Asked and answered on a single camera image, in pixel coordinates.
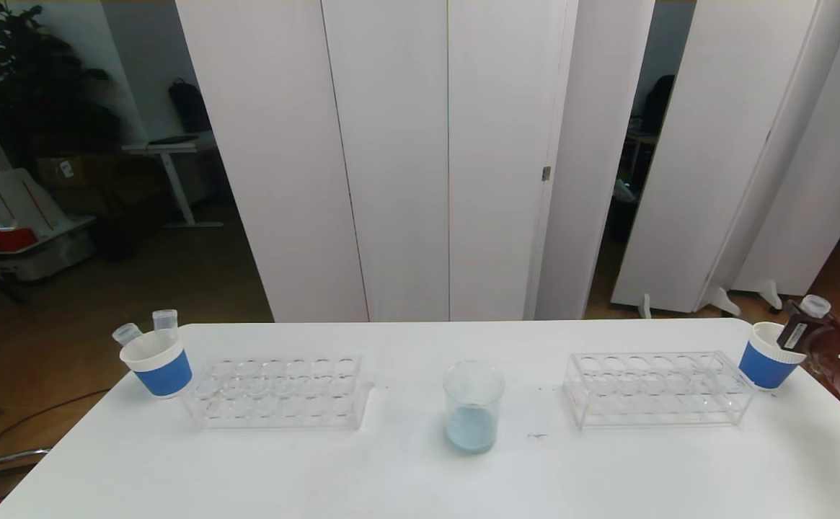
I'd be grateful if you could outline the white folding partition with feet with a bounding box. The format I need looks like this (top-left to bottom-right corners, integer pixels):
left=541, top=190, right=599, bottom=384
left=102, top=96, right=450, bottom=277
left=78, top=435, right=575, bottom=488
left=611, top=0, right=840, bottom=319

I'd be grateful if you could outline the black floor bin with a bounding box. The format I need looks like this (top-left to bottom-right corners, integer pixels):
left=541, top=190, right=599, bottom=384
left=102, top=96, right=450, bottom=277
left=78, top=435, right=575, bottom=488
left=94, top=216, right=138, bottom=262

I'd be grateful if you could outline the clear glass beaker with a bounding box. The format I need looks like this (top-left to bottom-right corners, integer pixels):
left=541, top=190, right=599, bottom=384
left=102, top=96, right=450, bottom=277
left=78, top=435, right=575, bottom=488
left=443, top=360, right=505, bottom=456

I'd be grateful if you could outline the clear acrylic test tube rack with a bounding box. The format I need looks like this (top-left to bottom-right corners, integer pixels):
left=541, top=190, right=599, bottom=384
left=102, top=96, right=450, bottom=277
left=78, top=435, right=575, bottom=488
left=182, top=353, right=376, bottom=432
left=562, top=351, right=758, bottom=429

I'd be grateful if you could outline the black chair behind partitions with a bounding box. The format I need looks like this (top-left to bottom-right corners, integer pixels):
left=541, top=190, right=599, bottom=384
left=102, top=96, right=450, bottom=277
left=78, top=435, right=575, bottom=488
left=640, top=75, right=677, bottom=135

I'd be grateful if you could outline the black backpack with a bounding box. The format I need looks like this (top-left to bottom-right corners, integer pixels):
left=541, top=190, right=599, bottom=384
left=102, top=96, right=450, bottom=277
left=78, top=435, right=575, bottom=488
left=169, top=79, right=213, bottom=135

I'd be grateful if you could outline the black floor cable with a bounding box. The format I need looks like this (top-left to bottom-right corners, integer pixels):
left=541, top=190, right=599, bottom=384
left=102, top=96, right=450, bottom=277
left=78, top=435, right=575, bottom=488
left=0, top=389, right=112, bottom=462

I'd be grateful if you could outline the dark green potted plant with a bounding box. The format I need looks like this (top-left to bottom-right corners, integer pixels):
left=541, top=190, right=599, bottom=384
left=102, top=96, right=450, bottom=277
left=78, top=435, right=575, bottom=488
left=0, top=0, right=123, bottom=174

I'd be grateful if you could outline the brown cardboard box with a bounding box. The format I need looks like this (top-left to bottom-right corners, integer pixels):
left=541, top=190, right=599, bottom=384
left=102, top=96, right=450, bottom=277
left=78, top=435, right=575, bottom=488
left=36, top=155, right=107, bottom=192

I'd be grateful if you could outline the white folding partition with hinge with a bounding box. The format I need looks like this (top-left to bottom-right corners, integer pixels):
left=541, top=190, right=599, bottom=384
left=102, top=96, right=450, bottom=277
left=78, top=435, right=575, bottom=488
left=176, top=0, right=655, bottom=323

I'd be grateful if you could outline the white machine base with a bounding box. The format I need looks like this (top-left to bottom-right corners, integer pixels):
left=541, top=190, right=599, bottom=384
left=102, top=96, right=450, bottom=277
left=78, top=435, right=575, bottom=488
left=0, top=68, right=97, bottom=283

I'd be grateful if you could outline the blue and white paper cup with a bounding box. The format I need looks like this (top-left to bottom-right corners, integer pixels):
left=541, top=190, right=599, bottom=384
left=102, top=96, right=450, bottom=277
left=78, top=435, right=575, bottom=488
left=738, top=322, right=807, bottom=391
left=120, top=329, right=194, bottom=399

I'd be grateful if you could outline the white standing desk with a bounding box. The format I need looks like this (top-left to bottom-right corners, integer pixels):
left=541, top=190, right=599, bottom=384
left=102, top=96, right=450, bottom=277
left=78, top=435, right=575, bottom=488
left=123, top=134, right=224, bottom=230

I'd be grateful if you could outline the grey metal frame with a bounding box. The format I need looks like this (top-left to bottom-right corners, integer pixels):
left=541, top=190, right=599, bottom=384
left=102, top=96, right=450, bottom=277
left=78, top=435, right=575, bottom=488
left=0, top=400, right=53, bottom=509

